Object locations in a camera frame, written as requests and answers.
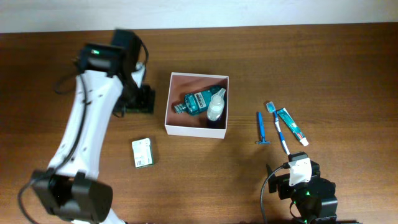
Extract blue disposable razor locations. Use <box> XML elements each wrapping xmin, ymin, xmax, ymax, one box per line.
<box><xmin>256</xmin><ymin>112</ymin><xmax>271</xmax><ymax>145</ymax></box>

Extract green white toothpaste tube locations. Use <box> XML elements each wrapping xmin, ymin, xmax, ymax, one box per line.
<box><xmin>277</xmin><ymin>108</ymin><xmax>309</xmax><ymax>146</ymax></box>

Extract green white small carton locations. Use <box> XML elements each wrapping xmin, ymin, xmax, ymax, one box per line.
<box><xmin>131</xmin><ymin>138</ymin><xmax>154</xmax><ymax>169</ymax></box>

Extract blue white toothbrush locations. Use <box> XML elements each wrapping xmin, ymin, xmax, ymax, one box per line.
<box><xmin>266</xmin><ymin>101</ymin><xmax>290</xmax><ymax>155</ymax></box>

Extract teal mouthwash bottle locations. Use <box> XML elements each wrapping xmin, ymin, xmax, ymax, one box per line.
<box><xmin>174</xmin><ymin>85</ymin><xmax>224</xmax><ymax>116</ymax></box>

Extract clear purple pump bottle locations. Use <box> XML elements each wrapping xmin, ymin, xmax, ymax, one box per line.
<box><xmin>206</xmin><ymin>88</ymin><xmax>226</xmax><ymax>128</ymax></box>

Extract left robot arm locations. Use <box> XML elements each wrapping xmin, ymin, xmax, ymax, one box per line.
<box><xmin>17</xmin><ymin>29</ymin><xmax>155</xmax><ymax>223</ymax></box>

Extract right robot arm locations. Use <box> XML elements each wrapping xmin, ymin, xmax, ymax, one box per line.
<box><xmin>264</xmin><ymin>161</ymin><xmax>338</xmax><ymax>223</ymax></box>

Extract white cardboard box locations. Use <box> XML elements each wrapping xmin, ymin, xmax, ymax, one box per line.
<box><xmin>164</xmin><ymin>72</ymin><xmax>229</xmax><ymax>139</ymax></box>

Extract right black cable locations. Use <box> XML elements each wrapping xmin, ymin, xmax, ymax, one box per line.
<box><xmin>259</xmin><ymin>165</ymin><xmax>290</xmax><ymax>224</ymax></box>

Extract black cable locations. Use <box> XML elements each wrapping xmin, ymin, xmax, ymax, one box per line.
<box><xmin>259</xmin><ymin>165</ymin><xmax>290</xmax><ymax>224</ymax></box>
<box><xmin>17</xmin><ymin>37</ymin><xmax>150</xmax><ymax>224</ymax></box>

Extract left black cable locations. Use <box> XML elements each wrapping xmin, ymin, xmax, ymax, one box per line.
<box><xmin>17</xmin><ymin>37</ymin><xmax>150</xmax><ymax>224</ymax></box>

